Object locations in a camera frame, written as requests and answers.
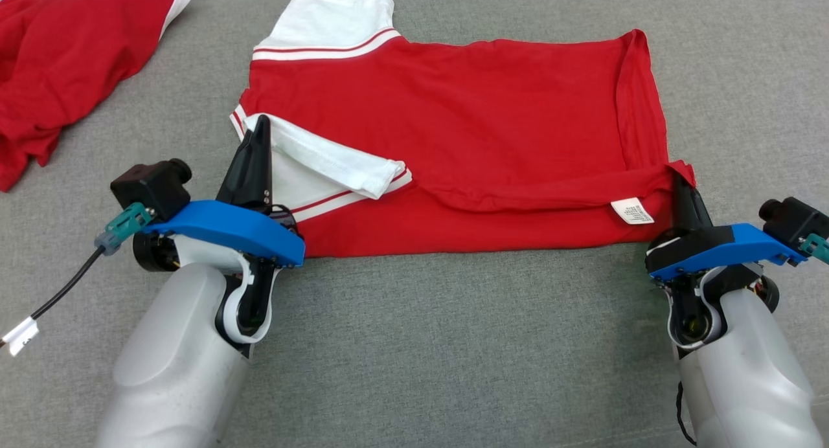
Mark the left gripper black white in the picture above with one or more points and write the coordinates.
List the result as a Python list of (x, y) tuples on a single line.
[(249, 305)]

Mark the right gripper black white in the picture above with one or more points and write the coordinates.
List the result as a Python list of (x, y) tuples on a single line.
[(696, 312)]

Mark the red shorts with white trim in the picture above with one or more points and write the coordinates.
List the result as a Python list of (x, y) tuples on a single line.
[(71, 53)]

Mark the red white striped T-shirt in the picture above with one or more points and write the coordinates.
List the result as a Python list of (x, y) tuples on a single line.
[(486, 131)]

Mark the right blue camera mount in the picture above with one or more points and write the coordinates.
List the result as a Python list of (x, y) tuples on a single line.
[(719, 247)]

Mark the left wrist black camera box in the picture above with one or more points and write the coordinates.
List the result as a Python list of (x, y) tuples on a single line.
[(150, 186)]

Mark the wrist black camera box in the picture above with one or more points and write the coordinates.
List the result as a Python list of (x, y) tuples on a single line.
[(793, 220), (150, 186)]

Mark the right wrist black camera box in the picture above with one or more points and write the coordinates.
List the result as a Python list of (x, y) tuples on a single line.
[(793, 220)]

